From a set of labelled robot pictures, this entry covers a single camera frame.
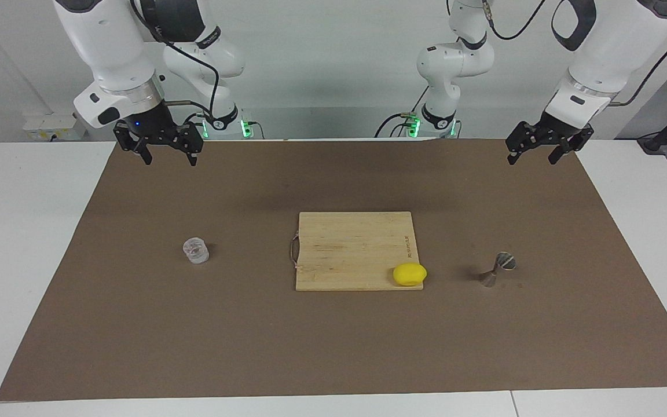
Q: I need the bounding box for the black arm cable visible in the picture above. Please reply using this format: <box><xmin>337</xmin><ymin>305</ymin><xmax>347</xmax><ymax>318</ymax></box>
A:
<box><xmin>481</xmin><ymin>0</ymin><xmax>667</xmax><ymax>108</ymax></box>
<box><xmin>130</xmin><ymin>0</ymin><xmax>221</xmax><ymax>125</ymax></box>

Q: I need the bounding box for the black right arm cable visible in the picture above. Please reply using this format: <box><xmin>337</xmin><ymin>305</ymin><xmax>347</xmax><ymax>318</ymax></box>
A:
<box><xmin>130</xmin><ymin>0</ymin><xmax>221</xmax><ymax>125</ymax></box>

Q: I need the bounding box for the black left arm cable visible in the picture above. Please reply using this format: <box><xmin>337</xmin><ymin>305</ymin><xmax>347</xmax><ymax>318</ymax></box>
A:
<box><xmin>481</xmin><ymin>0</ymin><xmax>667</xmax><ymax>108</ymax></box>

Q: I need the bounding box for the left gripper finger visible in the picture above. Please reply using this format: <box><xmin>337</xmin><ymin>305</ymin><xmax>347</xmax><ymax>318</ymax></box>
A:
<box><xmin>505</xmin><ymin>120</ymin><xmax>544</xmax><ymax>166</ymax></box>
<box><xmin>548</xmin><ymin>127</ymin><xmax>595</xmax><ymax>166</ymax></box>

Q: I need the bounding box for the steel double jigger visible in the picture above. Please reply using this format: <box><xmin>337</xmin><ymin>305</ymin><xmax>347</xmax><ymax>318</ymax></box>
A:
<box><xmin>479</xmin><ymin>251</ymin><xmax>517</xmax><ymax>288</ymax></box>

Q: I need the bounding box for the yellow lemon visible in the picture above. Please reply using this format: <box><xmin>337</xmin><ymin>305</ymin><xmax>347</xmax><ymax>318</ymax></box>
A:
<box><xmin>393</xmin><ymin>263</ymin><xmax>428</xmax><ymax>287</ymax></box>

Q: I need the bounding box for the wooden cutting board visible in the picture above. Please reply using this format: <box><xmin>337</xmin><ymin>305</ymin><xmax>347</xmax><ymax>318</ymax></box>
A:
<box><xmin>290</xmin><ymin>211</ymin><xmax>425</xmax><ymax>292</ymax></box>

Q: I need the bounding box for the black base power cable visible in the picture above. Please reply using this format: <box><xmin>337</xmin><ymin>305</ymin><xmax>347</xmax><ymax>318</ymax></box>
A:
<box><xmin>374</xmin><ymin>86</ymin><xmax>431</xmax><ymax>139</ymax></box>

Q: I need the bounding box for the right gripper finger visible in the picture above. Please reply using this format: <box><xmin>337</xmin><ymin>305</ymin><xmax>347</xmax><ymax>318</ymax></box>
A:
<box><xmin>174</xmin><ymin>123</ymin><xmax>204</xmax><ymax>167</ymax></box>
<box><xmin>113</xmin><ymin>122</ymin><xmax>155</xmax><ymax>166</ymax></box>

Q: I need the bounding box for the brown table mat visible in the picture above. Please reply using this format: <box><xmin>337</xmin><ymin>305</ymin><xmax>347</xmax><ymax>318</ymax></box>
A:
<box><xmin>0</xmin><ymin>139</ymin><xmax>667</xmax><ymax>402</ymax></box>

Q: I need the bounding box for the white wall socket box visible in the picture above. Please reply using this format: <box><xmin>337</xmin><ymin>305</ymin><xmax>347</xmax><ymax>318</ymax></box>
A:
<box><xmin>23</xmin><ymin>113</ymin><xmax>87</xmax><ymax>141</ymax></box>

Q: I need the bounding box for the small clear glass cup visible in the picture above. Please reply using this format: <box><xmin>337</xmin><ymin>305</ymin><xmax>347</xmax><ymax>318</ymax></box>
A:
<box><xmin>182</xmin><ymin>237</ymin><xmax>210</xmax><ymax>265</ymax></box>

